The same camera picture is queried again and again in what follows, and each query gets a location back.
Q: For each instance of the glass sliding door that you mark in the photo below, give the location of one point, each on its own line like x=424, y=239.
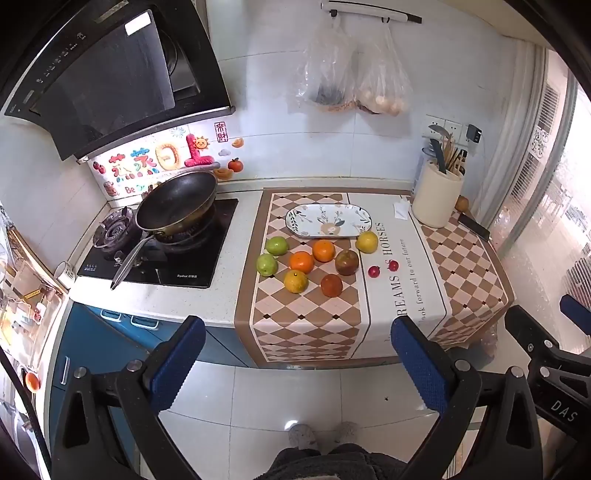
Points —
x=545, y=184

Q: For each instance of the white folded paper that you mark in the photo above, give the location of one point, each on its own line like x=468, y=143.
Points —
x=401, y=208

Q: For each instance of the white wall hook rail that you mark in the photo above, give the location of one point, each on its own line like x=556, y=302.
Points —
x=369, y=7

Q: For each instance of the clear plastic bag dark contents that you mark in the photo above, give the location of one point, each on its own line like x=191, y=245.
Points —
x=328, y=78

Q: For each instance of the persimmon wall sticker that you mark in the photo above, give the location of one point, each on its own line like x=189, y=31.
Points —
x=235, y=165

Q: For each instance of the small red fruit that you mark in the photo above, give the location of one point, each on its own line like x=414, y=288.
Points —
x=393, y=265
x=373, y=271

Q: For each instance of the white wall socket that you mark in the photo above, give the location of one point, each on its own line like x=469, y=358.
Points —
x=443, y=127

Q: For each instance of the yellow orange fruit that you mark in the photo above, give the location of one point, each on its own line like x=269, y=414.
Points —
x=295, y=281

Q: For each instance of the floral oval plate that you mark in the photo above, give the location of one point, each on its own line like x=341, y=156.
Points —
x=328, y=220

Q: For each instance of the black glass gas stove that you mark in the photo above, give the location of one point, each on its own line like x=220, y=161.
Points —
x=203, y=258

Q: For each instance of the bundle of wooden chopsticks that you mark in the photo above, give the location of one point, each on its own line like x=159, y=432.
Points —
x=455, y=157

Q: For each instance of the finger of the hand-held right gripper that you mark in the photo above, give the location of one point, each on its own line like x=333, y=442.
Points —
x=577, y=314
x=531, y=330

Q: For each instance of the dark reddish brown apple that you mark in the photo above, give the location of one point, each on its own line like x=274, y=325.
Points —
x=346, y=261

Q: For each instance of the black plug charger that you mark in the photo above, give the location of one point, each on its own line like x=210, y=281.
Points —
x=473, y=133

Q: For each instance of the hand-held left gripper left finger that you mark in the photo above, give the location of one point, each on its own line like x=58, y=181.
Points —
x=178, y=364

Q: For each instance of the cluttered side shelf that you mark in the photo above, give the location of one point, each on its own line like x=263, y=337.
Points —
x=27, y=286

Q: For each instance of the blue kitchen cabinet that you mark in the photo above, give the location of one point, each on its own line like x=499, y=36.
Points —
x=92, y=341

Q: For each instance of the dark orange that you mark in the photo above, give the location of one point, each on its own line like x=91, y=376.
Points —
x=331, y=285

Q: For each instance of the green apple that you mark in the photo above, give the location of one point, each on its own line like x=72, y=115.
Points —
x=267, y=265
x=277, y=245

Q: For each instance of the metal stove burner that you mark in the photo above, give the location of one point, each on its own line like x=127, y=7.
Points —
x=113, y=233

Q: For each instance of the red seal wall sticker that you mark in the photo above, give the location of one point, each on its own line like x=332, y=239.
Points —
x=219, y=131

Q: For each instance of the cream utensil holder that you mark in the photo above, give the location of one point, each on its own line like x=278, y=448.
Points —
x=436, y=198

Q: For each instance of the colourful wall sticker banner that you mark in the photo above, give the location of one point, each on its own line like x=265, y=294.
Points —
x=152, y=161

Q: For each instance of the black frying pan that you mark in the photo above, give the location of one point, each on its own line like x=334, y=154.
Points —
x=178, y=198

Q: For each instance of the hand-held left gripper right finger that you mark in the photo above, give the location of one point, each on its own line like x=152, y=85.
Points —
x=418, y=364

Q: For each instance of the white small cup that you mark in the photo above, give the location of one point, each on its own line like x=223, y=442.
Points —
x=65, y=271

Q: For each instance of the checked brown table mat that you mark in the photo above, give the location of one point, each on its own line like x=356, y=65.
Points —
x=323, y=332

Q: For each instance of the black range hood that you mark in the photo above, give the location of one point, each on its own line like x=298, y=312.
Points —
x=115, y=78

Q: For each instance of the grey slipper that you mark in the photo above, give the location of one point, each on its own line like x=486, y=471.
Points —
x=302, y=436
x=347, y=433

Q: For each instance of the orange round magnet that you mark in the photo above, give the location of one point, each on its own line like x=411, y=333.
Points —
x=32, y=382

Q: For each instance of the bright orange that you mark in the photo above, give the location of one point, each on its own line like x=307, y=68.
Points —
x=301, y=261
x=323, y=250

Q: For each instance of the golden ingot wall sticker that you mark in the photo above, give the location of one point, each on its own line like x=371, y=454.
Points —
x=225, y=174

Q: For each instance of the clear plastic bag pale contents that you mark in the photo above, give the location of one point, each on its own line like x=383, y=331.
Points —
x=383, y=87

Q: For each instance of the yellow round fruit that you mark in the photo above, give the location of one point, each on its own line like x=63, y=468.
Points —
x=367, y=242

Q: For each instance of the person's dark trouser legs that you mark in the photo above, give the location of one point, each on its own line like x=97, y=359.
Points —
x=332, y=464

